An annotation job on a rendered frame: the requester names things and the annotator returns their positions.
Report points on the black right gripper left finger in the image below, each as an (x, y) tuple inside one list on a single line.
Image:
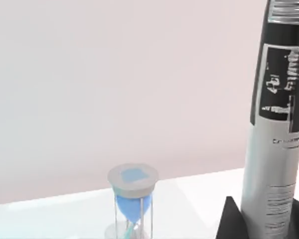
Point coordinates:
[(229, 221)]

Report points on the black and silver bottle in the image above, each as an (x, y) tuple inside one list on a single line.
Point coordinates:
[(271, 159)]

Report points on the blue sand hourglass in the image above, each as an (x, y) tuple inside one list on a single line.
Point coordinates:
[(132, 196)]

